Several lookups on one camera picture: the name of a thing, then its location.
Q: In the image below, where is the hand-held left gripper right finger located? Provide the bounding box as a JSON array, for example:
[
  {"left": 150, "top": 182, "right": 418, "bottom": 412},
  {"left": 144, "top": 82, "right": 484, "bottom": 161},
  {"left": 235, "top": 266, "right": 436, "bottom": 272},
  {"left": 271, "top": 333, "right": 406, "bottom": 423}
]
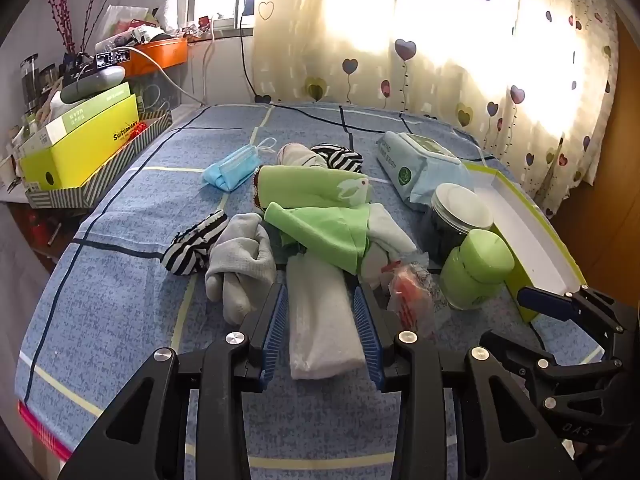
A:
[{"left": 352, "top": 282, "right": 576, "bottom": 480}]

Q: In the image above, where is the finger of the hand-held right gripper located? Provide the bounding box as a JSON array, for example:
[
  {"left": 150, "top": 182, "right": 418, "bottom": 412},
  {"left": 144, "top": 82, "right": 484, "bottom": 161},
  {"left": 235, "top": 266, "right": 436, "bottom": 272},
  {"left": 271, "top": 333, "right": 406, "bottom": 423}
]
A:
[
  {"left": 516, "top": 284, "right": 628, "bottom": 336},
  {"left": 479, "top": 329, "right": 623, "bottom": 402}
]

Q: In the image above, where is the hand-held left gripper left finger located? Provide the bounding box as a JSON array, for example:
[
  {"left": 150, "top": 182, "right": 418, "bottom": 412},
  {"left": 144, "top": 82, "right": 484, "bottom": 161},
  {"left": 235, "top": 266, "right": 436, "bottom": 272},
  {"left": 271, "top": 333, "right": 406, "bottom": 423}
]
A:
[{"left": 57, "top": 282, "right": 291, "bottom": 480}]

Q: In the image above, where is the yellow-green box lid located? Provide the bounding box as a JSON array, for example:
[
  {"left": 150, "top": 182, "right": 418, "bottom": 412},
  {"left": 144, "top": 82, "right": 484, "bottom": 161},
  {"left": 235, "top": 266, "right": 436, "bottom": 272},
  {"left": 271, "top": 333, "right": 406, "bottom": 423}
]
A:
[{"left": 462, "top": 160, "right": 588, "bottom": 323}]

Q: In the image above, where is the green sock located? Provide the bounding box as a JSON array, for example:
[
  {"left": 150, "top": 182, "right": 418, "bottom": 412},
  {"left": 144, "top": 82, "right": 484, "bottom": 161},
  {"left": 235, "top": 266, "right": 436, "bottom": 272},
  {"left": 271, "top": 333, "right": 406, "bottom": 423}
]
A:
[
  {"left": 252, "top": 165, "right": 373, "bottom": 211},
  {"left": 264, "top": 201, "right": 373, "bottom": 276}
]

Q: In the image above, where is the black white striped sock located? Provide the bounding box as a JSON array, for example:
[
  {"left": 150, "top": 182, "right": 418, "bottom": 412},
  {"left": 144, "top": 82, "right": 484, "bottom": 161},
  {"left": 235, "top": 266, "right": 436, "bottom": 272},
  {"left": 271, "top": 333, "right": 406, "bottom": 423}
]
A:
[
  {"left": 160, "top": 210, "right": 230, "bottom": 277},
  {"left": 310, "top": 144, "right": 365, "bottom": 175}
]

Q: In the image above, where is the blue face mask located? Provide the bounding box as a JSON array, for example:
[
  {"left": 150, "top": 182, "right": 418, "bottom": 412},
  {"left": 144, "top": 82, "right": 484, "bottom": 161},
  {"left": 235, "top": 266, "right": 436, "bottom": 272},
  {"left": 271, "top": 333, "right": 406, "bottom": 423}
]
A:
[{"left": 201, "top": 136, "right": 278, "bottom": 193}]

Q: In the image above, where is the cream sock with thin stripes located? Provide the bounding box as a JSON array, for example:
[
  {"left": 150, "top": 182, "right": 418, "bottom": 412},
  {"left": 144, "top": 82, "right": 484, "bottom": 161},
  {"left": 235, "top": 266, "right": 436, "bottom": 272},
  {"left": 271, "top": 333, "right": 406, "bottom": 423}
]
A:
[{"left": 277, "top": 142, "right": 328, "bottom": 168}]

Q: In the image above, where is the clear packet with red snack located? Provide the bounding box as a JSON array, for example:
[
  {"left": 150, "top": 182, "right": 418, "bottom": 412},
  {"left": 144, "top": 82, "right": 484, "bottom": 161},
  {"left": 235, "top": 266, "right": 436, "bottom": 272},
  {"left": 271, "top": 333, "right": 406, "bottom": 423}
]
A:
[{"left": 382, "top": 250, "right": 443, "bottom": 343}]

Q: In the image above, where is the green jar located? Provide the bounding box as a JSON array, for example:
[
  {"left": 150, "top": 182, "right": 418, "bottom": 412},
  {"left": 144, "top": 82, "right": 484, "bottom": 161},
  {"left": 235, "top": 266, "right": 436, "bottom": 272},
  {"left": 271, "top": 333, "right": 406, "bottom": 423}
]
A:
[{"left": 440, "top": 228, "right": 516, "bottom": 311}]

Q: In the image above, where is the clear plastic jar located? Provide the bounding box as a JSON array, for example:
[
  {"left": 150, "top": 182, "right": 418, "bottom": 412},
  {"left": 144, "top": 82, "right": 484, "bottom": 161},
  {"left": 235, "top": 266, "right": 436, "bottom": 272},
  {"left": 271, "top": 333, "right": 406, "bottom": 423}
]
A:
[{"left": 419, "top": 182, "right": 496, "bottom": 266}]

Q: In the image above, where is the wooden wardrobe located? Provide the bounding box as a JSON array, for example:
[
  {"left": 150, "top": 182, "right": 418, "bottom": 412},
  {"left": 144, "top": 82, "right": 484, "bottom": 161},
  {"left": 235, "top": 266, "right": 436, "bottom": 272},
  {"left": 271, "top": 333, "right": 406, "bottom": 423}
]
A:
[{"left": 552, "top": 7, "right": 640, "bottom": 306}]

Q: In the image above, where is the blue plaid bedsheet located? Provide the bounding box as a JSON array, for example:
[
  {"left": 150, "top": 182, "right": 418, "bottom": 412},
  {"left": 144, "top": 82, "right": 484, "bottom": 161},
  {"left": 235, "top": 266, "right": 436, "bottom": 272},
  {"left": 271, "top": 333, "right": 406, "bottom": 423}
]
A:
[{"left": 15, "top": 102, "right": 606, "bottom": 480}]

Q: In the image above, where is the wet wipes pack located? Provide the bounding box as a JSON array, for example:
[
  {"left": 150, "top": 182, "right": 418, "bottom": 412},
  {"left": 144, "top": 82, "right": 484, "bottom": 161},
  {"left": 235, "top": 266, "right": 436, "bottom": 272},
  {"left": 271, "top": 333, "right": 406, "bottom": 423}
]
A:
[{"left": 376, "top": 131, "right": 473, "bottom": 211}]

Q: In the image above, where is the striped cardboard tray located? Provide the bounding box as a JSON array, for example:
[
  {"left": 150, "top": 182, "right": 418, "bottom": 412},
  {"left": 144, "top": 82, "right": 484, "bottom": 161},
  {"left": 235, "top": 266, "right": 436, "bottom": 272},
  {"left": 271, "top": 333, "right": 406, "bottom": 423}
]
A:
[{"left": 25, "top": 110, "right": 173, "bottom": 209}]

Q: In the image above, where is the pink mattress edge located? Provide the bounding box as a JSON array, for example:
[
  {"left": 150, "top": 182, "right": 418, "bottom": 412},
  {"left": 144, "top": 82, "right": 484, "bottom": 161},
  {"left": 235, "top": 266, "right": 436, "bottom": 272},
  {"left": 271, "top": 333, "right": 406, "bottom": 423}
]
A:
[{"left": 17, "top": 399, "right": 76, "bottom": 462}]

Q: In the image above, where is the yellow cardboard box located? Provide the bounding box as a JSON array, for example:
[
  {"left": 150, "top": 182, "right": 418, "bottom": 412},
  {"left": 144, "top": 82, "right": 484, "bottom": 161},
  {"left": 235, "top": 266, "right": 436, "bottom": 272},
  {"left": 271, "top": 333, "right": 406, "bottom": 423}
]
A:
[{"left": 19, "top": 94, "right": 140, "bottom": 192}]

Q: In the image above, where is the heart print curtain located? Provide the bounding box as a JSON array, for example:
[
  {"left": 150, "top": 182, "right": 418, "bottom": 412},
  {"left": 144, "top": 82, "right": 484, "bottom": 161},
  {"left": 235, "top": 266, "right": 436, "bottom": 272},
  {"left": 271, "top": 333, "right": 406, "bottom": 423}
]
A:
[{"left": 252, "top": 0, "right": 621, "bottom": 218}]

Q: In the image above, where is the pale green flat box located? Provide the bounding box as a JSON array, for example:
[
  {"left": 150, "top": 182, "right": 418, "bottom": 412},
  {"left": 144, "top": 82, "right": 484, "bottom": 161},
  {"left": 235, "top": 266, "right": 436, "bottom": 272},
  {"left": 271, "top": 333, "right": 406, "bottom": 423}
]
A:
[{"left": 30, "top": 81, "right": 135, "bottom": 146}]

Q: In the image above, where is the orange bin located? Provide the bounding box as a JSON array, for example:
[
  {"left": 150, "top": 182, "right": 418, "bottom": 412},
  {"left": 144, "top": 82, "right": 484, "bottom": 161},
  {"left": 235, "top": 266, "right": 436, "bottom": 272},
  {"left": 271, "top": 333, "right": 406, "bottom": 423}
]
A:
[{"left": 117, "top": 37, "right": 190, "bottom": 81}]

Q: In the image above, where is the grey glasses case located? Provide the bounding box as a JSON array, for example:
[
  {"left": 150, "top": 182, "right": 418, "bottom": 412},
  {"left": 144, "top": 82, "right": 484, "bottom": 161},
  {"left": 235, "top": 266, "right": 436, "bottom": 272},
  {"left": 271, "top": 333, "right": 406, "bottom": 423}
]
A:
[{"left": 60, "top": 65, "right": 126, "bottom": 105}]

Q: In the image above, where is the black power strip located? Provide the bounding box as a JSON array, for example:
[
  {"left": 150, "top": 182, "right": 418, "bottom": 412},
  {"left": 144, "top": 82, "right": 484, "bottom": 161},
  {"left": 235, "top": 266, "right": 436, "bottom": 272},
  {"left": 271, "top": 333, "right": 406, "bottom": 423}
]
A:
[{"left": 95, "top": 50, "right": 132, "bottom": 67}]

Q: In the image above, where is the small glass jar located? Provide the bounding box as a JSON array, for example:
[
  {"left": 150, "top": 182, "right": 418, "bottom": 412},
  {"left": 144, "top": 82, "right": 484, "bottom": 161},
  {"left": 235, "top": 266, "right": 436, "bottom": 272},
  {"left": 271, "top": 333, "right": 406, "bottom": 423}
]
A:
[{"left": 41, "top": 62, "right": 62, "bottom": 92}]

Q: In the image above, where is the clear plastic bag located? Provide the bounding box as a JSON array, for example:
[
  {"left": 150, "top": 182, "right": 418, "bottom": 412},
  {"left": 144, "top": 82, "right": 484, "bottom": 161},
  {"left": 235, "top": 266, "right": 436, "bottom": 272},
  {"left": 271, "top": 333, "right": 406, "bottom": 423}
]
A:
[{"left": 97, "top": 4, "right": 166, "bottom": 43}]

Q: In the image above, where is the tall glass jar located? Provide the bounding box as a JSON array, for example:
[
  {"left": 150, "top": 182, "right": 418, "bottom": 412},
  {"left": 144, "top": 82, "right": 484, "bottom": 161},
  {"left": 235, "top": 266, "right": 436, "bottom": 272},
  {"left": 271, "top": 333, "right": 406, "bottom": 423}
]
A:
[{"left": 20, "top": 55, "right": 42, "bottom": 111}]

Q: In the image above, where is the dark twig decoration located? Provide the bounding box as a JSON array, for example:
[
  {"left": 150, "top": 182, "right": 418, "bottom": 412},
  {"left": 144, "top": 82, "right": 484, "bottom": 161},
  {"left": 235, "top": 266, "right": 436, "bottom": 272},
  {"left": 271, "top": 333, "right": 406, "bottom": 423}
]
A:
[{"left": 80, "top": 0, "right": 132, "bottom": 56}]

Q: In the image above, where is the red branch decoration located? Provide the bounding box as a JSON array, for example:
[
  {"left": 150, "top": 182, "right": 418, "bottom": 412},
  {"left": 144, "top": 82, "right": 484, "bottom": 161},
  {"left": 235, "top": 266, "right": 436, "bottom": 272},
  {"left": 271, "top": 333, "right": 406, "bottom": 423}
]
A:
[{"left": 44, "top": 0, "right": 76, "bottom": 56}]

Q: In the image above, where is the black cable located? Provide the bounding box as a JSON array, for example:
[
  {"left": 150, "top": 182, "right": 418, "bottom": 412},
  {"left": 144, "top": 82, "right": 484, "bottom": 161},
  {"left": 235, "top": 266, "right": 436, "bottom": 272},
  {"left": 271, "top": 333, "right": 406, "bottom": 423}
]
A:
[{"left": 239, "top": 10, "right": 353, "bottom": 131}]

